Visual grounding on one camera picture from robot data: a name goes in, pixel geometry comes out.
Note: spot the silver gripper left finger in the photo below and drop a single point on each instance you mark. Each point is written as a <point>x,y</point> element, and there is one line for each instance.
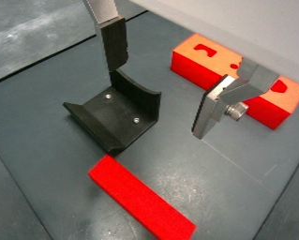
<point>112,28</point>

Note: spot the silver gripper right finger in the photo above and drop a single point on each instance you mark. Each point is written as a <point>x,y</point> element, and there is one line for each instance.
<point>224,99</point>

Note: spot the red arch foam block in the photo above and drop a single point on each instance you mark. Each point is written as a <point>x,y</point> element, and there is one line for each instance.
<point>149,208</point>

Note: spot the orange foam shape board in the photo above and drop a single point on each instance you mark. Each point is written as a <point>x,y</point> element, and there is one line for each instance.
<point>202,61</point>

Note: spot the black curved fixture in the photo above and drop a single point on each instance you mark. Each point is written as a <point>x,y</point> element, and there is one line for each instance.
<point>120,115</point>

